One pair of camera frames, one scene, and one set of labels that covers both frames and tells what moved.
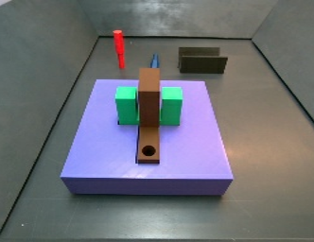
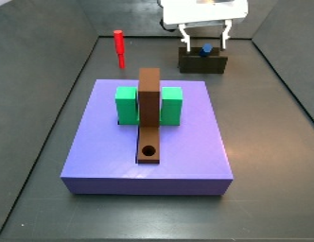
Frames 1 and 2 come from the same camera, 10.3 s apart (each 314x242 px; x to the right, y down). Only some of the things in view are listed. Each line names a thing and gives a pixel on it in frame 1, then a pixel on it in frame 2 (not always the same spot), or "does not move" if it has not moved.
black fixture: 200,60 does not move
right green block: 171,106 does not move
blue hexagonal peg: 153,63 → 207,49
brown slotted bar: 148,114 does not move
